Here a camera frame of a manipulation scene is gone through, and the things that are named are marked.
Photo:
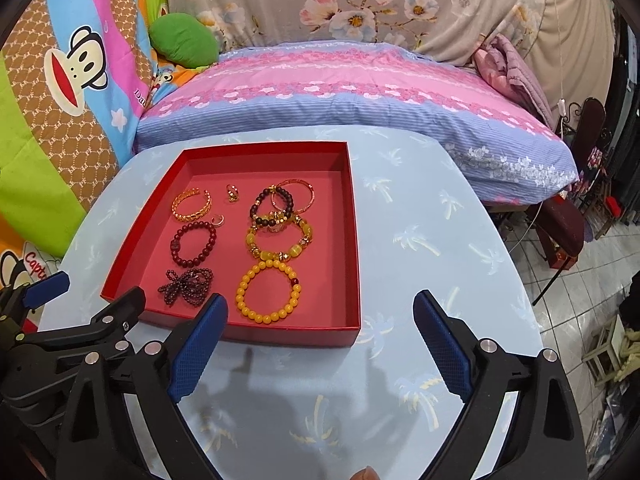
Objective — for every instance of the small gold ear cuff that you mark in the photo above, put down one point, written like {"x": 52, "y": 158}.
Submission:
{"x": 216, "y": 222}

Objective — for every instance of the green pillow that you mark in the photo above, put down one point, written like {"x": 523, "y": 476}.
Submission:
{"x": 182, "y": 40}

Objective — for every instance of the pink and blue bedsheet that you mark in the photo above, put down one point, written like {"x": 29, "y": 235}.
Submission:
{"x": 350, "y": 90}

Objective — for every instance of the person's right hand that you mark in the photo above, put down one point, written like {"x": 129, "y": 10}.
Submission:
{"x": 366, "y": 474}

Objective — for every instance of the red cardboard box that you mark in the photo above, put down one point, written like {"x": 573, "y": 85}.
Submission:
{"x": 330, "y": 260}

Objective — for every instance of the monkey printed blanket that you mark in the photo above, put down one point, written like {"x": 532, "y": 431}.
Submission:
{"x": 50, "y": 135}

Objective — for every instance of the dark red bench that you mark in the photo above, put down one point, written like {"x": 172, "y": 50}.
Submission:
{"x": 565, "y": 225}

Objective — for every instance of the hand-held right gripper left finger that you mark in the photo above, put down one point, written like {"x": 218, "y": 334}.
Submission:
{"x": 197, "y": 355}

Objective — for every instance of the gold open cuff bangle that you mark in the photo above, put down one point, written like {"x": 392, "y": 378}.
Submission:
{"x": 177, "y": 207}

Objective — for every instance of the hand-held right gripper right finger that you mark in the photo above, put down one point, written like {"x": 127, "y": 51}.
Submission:
{"x": 442, "y": 345}

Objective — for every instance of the dark iron chair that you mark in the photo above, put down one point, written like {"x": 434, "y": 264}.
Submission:
{"x": 595, "y": 125}

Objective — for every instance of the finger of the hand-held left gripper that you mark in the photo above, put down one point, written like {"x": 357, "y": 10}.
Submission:
{"x": 47, "y": 285}
{"x": 120, "y": 310}

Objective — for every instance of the thin gold bangle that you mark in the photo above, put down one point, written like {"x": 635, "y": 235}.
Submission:
{"x": 311, "y": 200}

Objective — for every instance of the small wooden stool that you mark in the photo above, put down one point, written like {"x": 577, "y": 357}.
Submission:
{"x": 612, "y": 332}

